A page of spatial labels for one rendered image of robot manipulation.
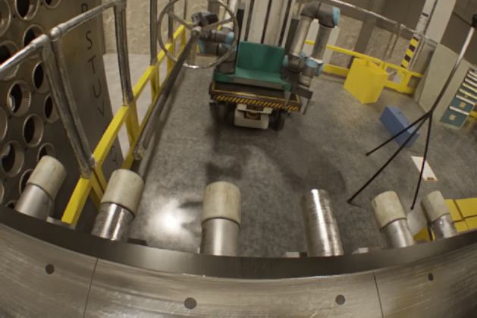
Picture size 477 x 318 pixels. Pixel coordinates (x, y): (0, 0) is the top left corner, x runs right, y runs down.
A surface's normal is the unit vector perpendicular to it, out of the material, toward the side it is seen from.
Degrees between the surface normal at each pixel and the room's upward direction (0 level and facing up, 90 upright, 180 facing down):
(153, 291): 0
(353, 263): 0
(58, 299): 0
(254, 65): 90
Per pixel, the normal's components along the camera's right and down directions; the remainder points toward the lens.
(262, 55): -0.01, 0.66
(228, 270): 0.15, -0.73
